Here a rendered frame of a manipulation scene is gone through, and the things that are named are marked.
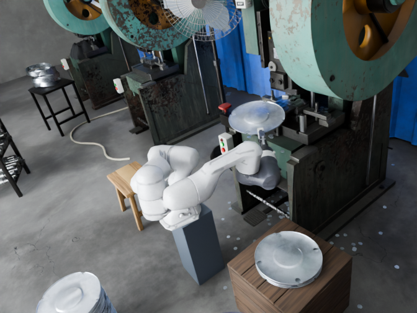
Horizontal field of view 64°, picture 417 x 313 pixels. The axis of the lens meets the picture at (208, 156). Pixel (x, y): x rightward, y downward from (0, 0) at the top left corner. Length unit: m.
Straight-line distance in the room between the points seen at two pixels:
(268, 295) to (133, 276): 0.96
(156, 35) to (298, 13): 1.79
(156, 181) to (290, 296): 0.71
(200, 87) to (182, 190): 2.25
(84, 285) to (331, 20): 1.52
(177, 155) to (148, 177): 0.32
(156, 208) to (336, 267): 0.80
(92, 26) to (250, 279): 3.61
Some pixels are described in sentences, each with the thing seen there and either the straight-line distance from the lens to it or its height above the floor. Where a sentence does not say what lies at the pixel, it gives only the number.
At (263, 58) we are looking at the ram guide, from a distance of 1.81.
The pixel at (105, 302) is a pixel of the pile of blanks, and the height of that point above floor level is 0.28.
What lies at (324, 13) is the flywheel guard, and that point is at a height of 1.33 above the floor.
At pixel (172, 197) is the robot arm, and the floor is 0.86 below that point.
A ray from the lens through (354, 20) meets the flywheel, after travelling 1.50.
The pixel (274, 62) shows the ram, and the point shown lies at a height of 1.02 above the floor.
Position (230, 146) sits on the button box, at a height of 0.57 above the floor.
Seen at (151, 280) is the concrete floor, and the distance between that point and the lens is 2.12.
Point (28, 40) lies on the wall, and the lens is 7.92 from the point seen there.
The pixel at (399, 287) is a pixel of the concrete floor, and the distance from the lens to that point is 2.02.
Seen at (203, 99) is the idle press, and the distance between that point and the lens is 3.42.
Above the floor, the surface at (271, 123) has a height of 0.78.
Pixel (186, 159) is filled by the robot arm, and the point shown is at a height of 0.81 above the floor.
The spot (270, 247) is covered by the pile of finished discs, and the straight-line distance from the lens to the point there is 1.61.
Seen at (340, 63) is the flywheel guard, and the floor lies 1.14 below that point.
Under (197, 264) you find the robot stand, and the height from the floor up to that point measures 0.16.
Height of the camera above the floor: 1.58
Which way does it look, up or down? 32 degrees down
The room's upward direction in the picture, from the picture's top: 12 degrees counter-clockwise
